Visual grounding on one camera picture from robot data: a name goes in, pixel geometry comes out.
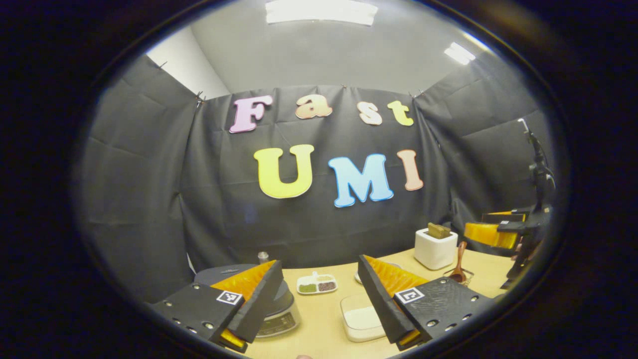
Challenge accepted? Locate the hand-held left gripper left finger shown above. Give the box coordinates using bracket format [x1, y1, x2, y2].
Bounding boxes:
[150, 259, 284, 354]

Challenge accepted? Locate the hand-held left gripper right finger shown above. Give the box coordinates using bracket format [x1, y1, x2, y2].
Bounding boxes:
[356, 255, 494, 351]

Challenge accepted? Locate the silver black rice cooker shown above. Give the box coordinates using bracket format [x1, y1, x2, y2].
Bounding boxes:
[193, 263, 301, 339]

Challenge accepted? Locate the clear glass chopstick holder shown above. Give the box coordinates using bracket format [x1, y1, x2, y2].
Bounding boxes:
[444, 268, 474, 288]

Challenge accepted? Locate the brown wooden spoon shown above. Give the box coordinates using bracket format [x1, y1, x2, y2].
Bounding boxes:
[450, 241, 468, 284]

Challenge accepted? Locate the white round plate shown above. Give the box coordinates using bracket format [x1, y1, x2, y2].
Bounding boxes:
[354, 262, 402, 285]

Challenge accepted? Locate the white toaster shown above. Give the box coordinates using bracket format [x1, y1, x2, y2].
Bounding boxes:
[414, 228, 459, 271]

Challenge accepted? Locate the white divided bean dish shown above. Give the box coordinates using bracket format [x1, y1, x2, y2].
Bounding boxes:
[297, 271, 338, 295]

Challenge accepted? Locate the black backdrop cloth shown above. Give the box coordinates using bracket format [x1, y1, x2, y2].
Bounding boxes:
[75, 50, 559, 302]

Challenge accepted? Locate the small ceiling light panel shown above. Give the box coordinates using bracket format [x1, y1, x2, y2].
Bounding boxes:
[444, 42, 477, 65]

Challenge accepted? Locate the large ceiling light panel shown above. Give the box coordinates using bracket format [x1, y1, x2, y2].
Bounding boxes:
[264, 0, 378, 26]

